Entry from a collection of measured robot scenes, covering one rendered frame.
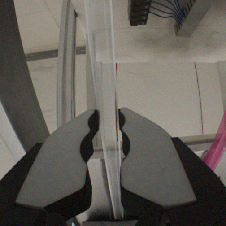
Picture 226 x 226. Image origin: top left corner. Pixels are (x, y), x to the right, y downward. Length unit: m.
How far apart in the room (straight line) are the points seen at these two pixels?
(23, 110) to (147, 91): 1.81
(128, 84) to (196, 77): 0.77
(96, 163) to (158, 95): 1.79
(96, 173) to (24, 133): 0.09
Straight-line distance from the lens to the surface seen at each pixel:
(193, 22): 0.57
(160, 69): 2.04
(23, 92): 0.18
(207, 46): 0.86
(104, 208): 0.30
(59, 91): 0.46
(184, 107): 2.02
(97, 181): 0.22
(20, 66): 0.18
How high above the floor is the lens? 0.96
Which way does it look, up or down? 6 degrees down
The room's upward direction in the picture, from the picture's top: 177 degrees clockwise
